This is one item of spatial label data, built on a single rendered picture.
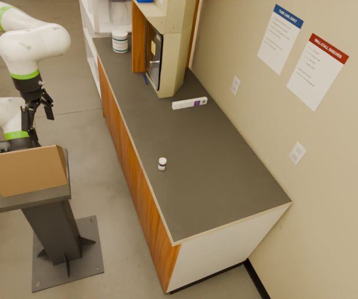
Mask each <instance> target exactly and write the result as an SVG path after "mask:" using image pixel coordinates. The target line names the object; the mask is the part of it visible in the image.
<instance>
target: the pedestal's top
mask: <svg viewBox="0 0 358 299"><path fill-rule="evenodd" d="M62 150H63V152H64V156H65V165H66V175H67V180H68V184H67V185H62V186H57V187H51V188H47V189H42V190H37V191H33V192H27V193H22V194H19V195H13V196H8V197H4V198H3V197H2V195H1V194H0V213H1V212H7V211H13V210H17V209H23V208H28V207H32V206H38V205H44V204H47V203H53V202H59V201H64V200H68V199H71V185H70V176H69V162H68V151H67V149H66V148H64V149H62Z"/></svg>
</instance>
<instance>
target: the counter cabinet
mask: <svg viewBox="0 0 358 299"><path fill-rule="evenodd" d="M97 64H98V71H99V82H100V92H101V99H102V110H103V117H105V119H106V122H107V125H108V128H109V131H110V134H111V137H112V140H113V143H114V146H115V149H116V152H117V155H118V158H119V161H120V164H121V167H122V170H123V173H124V176H125V179H126V182H127V185H128V188H129V191H130V194H131V197H132V200H133V203H134V206H135V209H136V212H137V215H138V218H139V221H140V224H141V227H142V230H143V233H144V236H145V239H146V242H147V245H148V248H149V251H150V254H151V257H152V260H153V263H154V266H155V269H156V272H157V275H158V278H159V281H160V284H161V287H162V290H163V293H167V292H170V295H171V294H174V293H176V292H178V291H181V290H184V289H185V288H188V287H191V286H193V285H195V284H198V283H200V282H202V281H205V280H207V279H210V278H212V277H214V276H217V275H219V274H221V273H224V272H227V271H229V270H231V269H234V268H236V267H238V266H241V265H242V264H243V263H244V261H245V260H246V259H247V258H248V257H249V255H250V254H251V253H252V252H253V251H254V249H255V248H256V247H257V245H259V243H260V242H261V240H262V239H263V238H264V237H265V236H266V235H267V233H268V232H269V231H270V229H271V228H272V227H273V226H274V224H275V223H276V222H277V221H278V220H279V218H280V217H281V216H282V215H283V214H284V212H285V211H286V210H287V208H288V207H289V206H287V207H285V208H281V209H278V210H276V211H273V212H270V213H267V214H265V215H261V216H259V217H256V218H253V219H251V220H247V221H244V222H241V223H239V224H236V225H233V226H231V227H227V228H224V229H222V230H219V231H216V232H213V233H210V234H207V235H205V236H202V237H198V238H196V239H193V240H190V241H187V242H185V243H182V244H178V245H176V246H173V247H172V244H171V242H170V239H169V236H168V235H167V232H166V229H165V227H164V224H163V221H162V219H161V216H160V214H159V211H158V209H157V206H156V203H155V201H154V199H153V196H152V194H151V191H150V188H149V186H148V183H147V181H146V178H145V175H144V173H143V171H142V168H141V166H140V162H139V161H138V158H137V155H136V153H135V150H134V147H133V145H132V142H131V140H130V138H129V135H128V133H127V130H126V127H125V125H124V122H123V120H122V117H121V114H120V112H119V109H118V107H117V105H116V102H115V99H114V97H113V94H112V92H111V89H110V87H109V84H108V82H107V79H106V76H105V74H104V72H103V69H102V66H101V64H100V61H99V59H98V56H97Z"/></svg>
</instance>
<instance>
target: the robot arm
mask: <svg viewBox="0 0 358 299"><path fill-rule="evenodd" d="M0 32H3V35H2V36H1V37H0V55H1V57H2V58H3V60H4V61H5V63H6V65H7V67H8V70H9V72H10V75H11V78H12V81H13V83H14V86H15V88H16V89H17V90H18V91H19V92H20V95H21V97H0V128H2V129H3V131H4V136H5V138H6V141H0V153H4V152H11V151H19V150H26V149H30V148H37V147H41V145H40V144H39V142H38V137H37V134H36V125H35V121H34V114H35V113H36V109H37V108H38V106H40V104H43V105H45V106H44V109H45V113H46V117H47V119H49V120H55V119H54V116H53V111H52V108H51V107H53V104H52V103H53V100H52V99H51V97H50V96H49V95H48V93H47V92H46V90H45V88H42V85H45V82H42V78H41V75H40V71H39V67H38V64H37V63H38V61H40V60H43V59H46V58H51V57H55V56H61V55H64V54H66V52H67V51H69V49H70V47H71V38H70V35H69V33H68V32H67V31H66V29H65V28H63V27H62V26H60V25H59V24H55V23H47V22H44V21H40V20H37V19H35V18H33V17H31V16H29V15H28V14H26V13H25V12H24V11H22V10H20V9H18V8H16V7H14V6H12V5H10V4H7V3H4V2H0ZM41 97H43V98H44V99H45V101H44V99H42V98H41Z"/></svg>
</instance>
